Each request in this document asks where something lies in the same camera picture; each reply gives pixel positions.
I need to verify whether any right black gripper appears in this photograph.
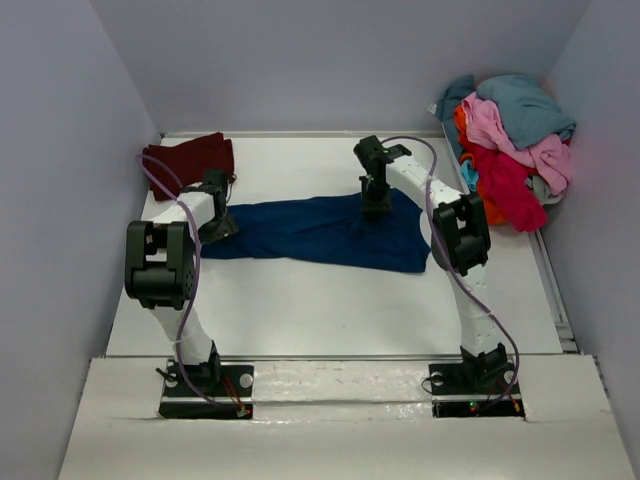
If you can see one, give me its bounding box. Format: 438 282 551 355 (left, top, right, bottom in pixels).
360 174 394 220

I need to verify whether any navy blue t shirt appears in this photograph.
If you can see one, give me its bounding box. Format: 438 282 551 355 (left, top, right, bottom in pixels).
201 189 431 274

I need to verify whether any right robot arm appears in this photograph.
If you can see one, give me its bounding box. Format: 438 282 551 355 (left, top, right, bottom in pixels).
353 135 519 397

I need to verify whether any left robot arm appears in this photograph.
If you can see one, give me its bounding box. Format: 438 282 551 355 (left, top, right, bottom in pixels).
124 169 239 395

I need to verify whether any folded dark red shirt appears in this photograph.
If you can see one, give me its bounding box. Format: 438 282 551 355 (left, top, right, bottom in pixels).
142 132 236 196

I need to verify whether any light blue t shirt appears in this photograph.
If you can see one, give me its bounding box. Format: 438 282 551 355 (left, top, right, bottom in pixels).
459 153 479 192

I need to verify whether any orange t shirt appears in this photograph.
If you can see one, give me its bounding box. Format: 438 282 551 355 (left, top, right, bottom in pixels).
453 105 506 225

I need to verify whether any magenta t shirt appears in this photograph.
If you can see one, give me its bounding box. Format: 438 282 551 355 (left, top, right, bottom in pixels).
473 145 547 232

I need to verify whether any grey blue t shirt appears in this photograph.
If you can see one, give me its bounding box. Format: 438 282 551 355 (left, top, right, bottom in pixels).
431 74 577 150

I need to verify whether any light pink t shirt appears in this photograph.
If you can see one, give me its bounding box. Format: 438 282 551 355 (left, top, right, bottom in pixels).
461 93 573 196

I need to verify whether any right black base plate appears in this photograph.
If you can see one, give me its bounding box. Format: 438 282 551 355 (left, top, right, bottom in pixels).
421 363 526 419

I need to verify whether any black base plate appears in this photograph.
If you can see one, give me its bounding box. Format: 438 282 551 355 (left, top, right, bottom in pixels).
155 360 254 421
421 363 526 419

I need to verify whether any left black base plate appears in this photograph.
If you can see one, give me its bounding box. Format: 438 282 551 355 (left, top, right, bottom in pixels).
155 360 254 421

